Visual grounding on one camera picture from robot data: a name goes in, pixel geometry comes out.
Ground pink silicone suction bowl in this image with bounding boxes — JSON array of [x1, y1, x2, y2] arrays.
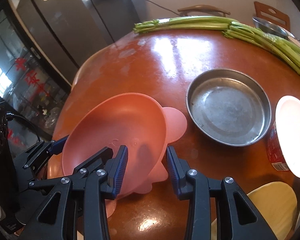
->
[[61, 92, 188, 218]]

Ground red paper noodle bowl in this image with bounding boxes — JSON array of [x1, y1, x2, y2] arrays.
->
[[267, 95, 300, 178]]

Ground shallow steel plate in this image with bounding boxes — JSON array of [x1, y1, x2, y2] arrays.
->
[[186, 69, 271, 147]]

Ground grey refrigerator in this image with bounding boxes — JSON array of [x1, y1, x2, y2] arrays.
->
[[11, 0, 134, 84]]

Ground long celery bunch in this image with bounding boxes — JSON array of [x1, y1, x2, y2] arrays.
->
[[133, 16, 238, 34]]

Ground wooden armchair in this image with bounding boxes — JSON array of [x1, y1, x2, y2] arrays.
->
[[178, 4, 231, 17]]

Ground wrapped celery bunch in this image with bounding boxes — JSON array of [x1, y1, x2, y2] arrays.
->
[[223, 22, 300, 76]]

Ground steel bowl at back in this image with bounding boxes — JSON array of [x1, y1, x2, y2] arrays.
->
[[253, 17, 295, 39]]

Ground wooden slat-back chair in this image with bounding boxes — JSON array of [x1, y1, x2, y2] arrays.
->
[[254, 1, 290, 31]]

